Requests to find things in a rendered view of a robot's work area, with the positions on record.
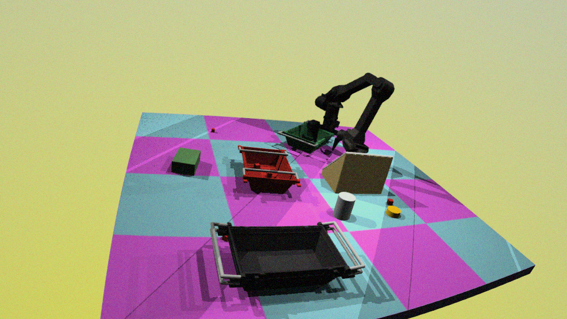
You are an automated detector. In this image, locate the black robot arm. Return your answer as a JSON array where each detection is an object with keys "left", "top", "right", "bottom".
[{"left": 315, "top": 73, "right": 395, "bottom": 153}]

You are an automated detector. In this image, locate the yellow cylinder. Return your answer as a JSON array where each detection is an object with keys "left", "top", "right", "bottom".
[{"left": 386, "top": 206, "right": 401, "bottom": 219}]

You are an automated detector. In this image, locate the grey cylinder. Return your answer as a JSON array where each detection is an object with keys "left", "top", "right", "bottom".
[{"left": 333, "top": 192, "right": 356, "bottom": 221}]

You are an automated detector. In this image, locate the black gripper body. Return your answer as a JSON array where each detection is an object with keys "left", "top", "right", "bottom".
[{"left": 307, "top": 114, "right": 346, "bottom": 140}]

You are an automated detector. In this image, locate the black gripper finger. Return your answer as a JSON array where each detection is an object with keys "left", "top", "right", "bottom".
[
  {"left": 332, "top": 137, "right": 342, "bottom": 151},
  {"left": 309, "top": 128, "right": 319, "bottom": 143}
]

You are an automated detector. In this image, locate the green block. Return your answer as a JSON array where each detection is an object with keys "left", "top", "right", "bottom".
[{"left": 171, "top": 148, "right": 201, "bottom": 175}]

